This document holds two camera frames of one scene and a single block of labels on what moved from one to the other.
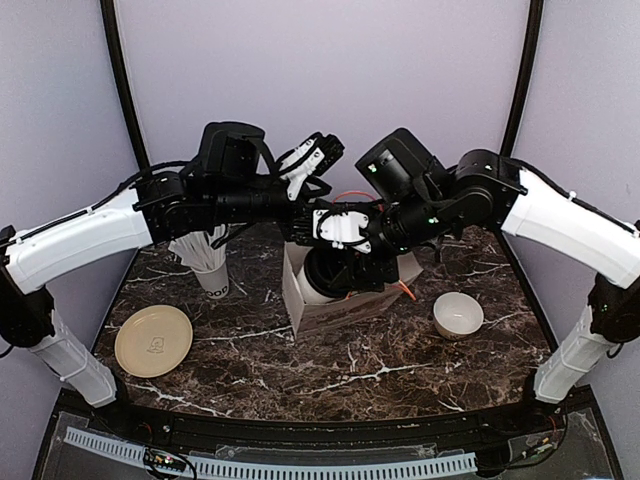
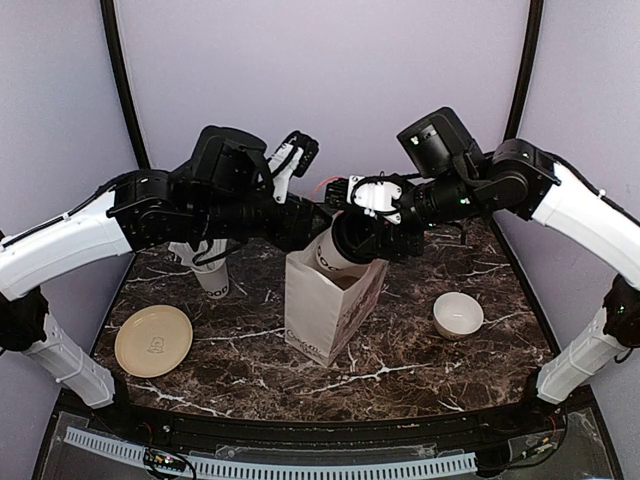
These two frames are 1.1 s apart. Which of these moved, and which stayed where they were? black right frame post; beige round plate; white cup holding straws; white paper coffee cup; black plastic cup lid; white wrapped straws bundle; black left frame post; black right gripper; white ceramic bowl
Moved: black plastic cup lid; black right gripper; white paper coffee cup
Stayed: black right frame post; beige round plate; white wrapped straws bundle; white cup holding straws; black left frame post; white ceramic bowl
